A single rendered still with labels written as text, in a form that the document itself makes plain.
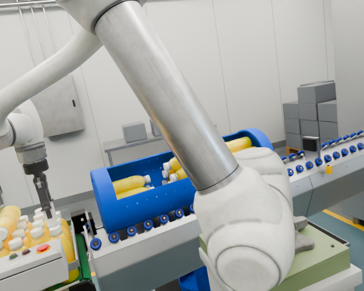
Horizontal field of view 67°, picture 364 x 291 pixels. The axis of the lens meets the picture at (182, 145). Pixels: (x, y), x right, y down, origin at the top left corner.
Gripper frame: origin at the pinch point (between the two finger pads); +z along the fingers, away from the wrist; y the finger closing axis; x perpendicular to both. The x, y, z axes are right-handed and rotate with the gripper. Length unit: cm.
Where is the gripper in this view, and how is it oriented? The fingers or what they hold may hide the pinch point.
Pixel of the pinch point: (50, 215)
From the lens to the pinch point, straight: 110.5
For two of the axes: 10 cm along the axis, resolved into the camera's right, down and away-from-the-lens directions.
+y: -4.1, -1.2, 9.0
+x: -8.9, 2.4, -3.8
